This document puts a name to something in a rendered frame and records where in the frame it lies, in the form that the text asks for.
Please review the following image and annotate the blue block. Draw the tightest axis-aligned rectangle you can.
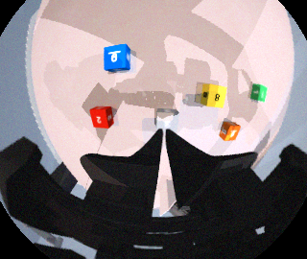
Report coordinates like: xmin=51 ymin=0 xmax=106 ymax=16
xmin=103 ymin=44 xmax=130 ymax=72

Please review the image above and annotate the green block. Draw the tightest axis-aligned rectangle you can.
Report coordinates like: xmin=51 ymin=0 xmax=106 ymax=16
xmin=250 ymin=83 xmax=268 ymax=102

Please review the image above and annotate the orange block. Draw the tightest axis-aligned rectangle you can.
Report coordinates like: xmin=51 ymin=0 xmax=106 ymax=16
xmin=220 ymin=122 xmax=240 ymax=141

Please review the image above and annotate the red block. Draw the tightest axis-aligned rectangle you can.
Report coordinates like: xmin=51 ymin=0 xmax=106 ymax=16
xmin=90 ymin=106 xmax=114 ymax=130

